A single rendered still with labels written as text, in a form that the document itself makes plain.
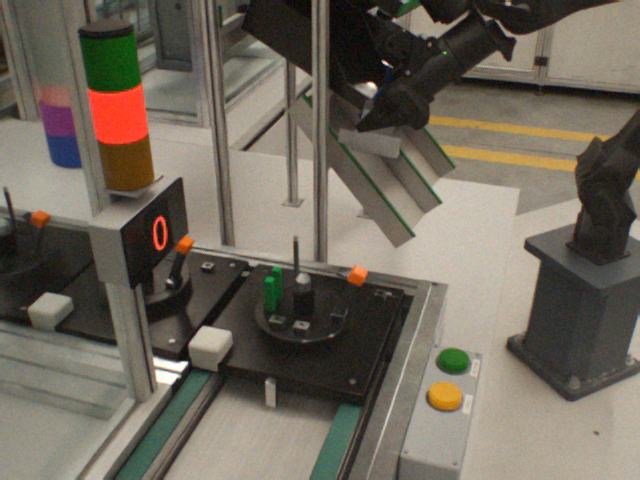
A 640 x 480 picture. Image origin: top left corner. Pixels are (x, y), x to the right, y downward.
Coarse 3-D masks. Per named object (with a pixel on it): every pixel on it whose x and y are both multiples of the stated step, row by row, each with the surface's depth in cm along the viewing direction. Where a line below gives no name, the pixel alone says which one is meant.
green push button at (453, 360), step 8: (448, 352) 92; (456, 352) 92; (464, 352) 92; (440, 360) 91; (448, 360) 90; (456, 360) 90; (464, 360) 90; (448, 368) 90; (456, 368) 89; (464, 368) 90
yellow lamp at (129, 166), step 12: (108, 144) 66; (120, 144) 66; (132, 144) 66; (144, 144) 67; (108, 156) 67; (120, 156) 66; (132, 156) 67; (144, 156) 68; (108, 168) 67; (120, 168) 67; (132, 168) 67; (144, 168) 68; (108, 180) 68; (120, 180) 68; (132, 180) 68; (144, 180) 69
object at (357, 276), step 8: (336, 272) 91; (344, 272) 91; (352, 272) 90; (360, 272) 90; (352, 280) 91; (360, 280) 90; (352, 288) 92; (344, 296) 93; (352, 296) 92; (344, 304) 93; (336, 312) 94
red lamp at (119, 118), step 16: (96, 96) 64; (112, 96) 63; (128, 96) 64; (96, 112) 65; (112, 112) 64; (128, 112) 65; (144, 112) 67; (96, 128) 66; (112, 128) 65; (128, 128) 65; (144, 128) 67
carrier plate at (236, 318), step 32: (256, 288) 105; (384, 288) 105; (224, 320) 98; (384, 320) 98; (256, 352) 92; (288, 352) 92; (320, 352) 92; (352, 352) 92; (384, 352) 95; (288, 384) 88; (320, 384) 87; (352, 384) 87
